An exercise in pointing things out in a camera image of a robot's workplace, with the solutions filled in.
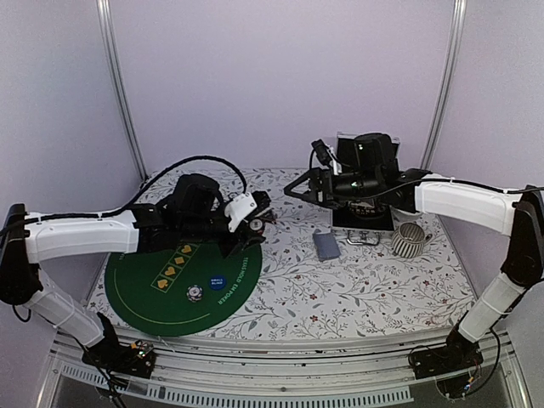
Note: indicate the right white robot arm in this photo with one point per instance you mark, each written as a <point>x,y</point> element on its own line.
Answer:
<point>510,219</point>

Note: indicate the blue small blind button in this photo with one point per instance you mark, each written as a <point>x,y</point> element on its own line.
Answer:
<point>218,283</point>

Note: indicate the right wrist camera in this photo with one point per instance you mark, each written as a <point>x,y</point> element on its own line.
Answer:
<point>326,157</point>

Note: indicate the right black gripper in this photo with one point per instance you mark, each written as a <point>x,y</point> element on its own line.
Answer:
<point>316,176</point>

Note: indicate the floral white tablecloth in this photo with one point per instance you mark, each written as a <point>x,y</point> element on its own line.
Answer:
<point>367,291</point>

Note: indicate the front aluminium rail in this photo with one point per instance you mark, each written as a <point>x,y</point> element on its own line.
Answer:
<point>346,372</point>

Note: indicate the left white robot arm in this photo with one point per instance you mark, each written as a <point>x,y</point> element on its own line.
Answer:
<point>194,211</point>

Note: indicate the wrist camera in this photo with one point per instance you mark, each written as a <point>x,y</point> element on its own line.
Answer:
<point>326,157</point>
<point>238,209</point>

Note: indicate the blue playing card deck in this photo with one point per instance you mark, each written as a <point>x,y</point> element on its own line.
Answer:
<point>326,246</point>

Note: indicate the striped ceramic mug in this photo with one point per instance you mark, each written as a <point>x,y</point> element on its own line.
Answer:
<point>409,240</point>

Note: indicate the round green poker mat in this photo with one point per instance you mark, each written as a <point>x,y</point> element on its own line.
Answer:
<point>148,291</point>

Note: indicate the red poker chip stack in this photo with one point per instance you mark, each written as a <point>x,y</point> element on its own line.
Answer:
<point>256,225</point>

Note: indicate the left aluminium frame post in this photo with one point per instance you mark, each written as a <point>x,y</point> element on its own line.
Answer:
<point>113,62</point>

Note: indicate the right aluminium frame post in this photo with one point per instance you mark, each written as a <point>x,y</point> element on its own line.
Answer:
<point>453,48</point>

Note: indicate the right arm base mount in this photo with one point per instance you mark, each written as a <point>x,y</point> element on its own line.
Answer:
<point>431,362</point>

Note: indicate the aluminium frame post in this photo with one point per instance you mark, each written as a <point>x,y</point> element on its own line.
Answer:
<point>453,48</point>
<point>113,62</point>

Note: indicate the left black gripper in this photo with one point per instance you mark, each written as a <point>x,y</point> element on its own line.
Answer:
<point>241,240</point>

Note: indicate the aluminium poker chip case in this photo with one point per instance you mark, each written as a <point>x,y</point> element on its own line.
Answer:
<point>362,215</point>

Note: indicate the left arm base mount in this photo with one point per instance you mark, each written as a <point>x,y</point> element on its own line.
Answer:
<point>136,360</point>

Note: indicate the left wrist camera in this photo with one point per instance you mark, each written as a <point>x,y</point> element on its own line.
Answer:
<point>238,209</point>

